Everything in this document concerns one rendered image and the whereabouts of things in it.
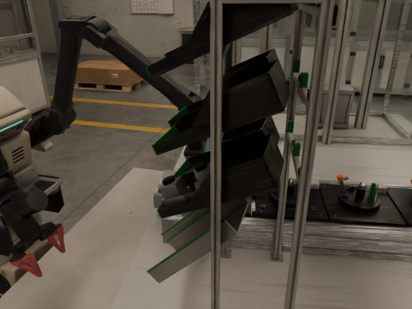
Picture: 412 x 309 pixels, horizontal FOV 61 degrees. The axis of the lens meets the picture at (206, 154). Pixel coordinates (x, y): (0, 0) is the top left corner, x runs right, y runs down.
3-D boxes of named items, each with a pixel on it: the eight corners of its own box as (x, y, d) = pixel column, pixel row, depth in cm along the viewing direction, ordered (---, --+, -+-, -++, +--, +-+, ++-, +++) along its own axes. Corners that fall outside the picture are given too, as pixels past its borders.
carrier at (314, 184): (255, 219, 120) (257, 187, 115) (255, 184, 142) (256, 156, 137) (328, 224, 117) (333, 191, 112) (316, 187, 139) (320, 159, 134)
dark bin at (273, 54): (171, 130, 87) (158, 102, 85) (189, 113, 99) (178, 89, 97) (279, 89, 75) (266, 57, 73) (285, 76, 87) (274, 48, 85)
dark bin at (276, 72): (156, 155, 74) (140, 124, 72) (178, 133, 85) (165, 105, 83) (284, 111, 62) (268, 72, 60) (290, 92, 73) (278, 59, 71)
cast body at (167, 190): (165, 211, 82) (152, 186, 80) (173, 202, 86) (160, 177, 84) (196, 204, 79) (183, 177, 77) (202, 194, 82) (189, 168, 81)
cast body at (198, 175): (200, 200, 80) (187, 173, 78) (198, 193, 84) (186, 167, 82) (234, 184, 80) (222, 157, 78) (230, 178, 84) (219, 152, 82)
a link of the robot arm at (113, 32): (93, 27, 114) (78, 36, 105) (101, 13, 111) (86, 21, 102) (197, 110, 124) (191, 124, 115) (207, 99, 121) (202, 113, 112)
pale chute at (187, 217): (171, 245, 103) (160, 234, 102) (186, 219, 114) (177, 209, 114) (240, 197, 89) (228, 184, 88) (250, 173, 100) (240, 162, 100)
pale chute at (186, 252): (158, 284, 89) (146, 271, 89) (177, 250, 101) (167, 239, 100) (238, 234, 75) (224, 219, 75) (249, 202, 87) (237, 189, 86)
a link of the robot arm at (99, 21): (72, 2, 110) (55, 8, 102) (112, 19, 111) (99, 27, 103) (55, 117, 135) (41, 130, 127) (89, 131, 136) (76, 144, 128)
